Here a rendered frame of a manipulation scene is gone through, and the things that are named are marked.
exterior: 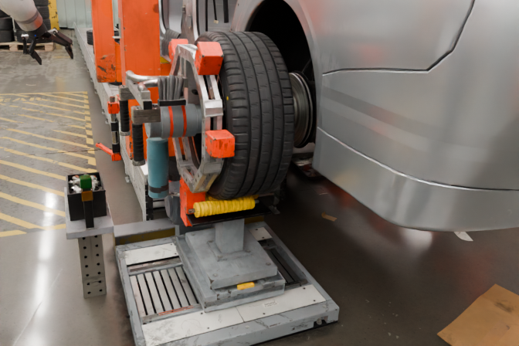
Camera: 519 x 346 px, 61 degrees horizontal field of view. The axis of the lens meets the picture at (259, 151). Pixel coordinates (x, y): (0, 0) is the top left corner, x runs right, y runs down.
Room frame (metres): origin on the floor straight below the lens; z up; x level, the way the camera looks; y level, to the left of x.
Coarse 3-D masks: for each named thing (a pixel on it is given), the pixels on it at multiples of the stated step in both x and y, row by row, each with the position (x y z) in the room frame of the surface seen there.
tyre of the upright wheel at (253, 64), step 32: (224, 32) 1.68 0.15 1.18; (256, 32) 1.74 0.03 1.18; (224, 64) 1.49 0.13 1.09; (256, 64) 1.52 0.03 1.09; (256, 96) 1.45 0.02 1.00; (288, 96) 1.49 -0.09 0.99; (256, 128) 1.42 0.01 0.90; (288, 128) 1.46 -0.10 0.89; (256, 160) 1.42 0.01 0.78; (288, 160) 1.48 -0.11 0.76; (224, 192) 1.47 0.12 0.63; (256, 192) 1.55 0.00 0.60
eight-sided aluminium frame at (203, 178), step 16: (176, 48) 1.74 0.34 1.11; (192, 48) 1.69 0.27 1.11; (176, 64) 1.77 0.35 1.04; (192, 64) 1.53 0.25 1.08; (208, 80) 1.51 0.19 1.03; (208, 112) 1.40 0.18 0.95; (208, 128) 1.40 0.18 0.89; (176, 144) 1.79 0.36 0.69; (176, 160) 1.78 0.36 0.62; (208, 160) 1.40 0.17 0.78; (192, 176) 1.70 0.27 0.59; (208, 176) 1.50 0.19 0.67; (192, 192) 1.54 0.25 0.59
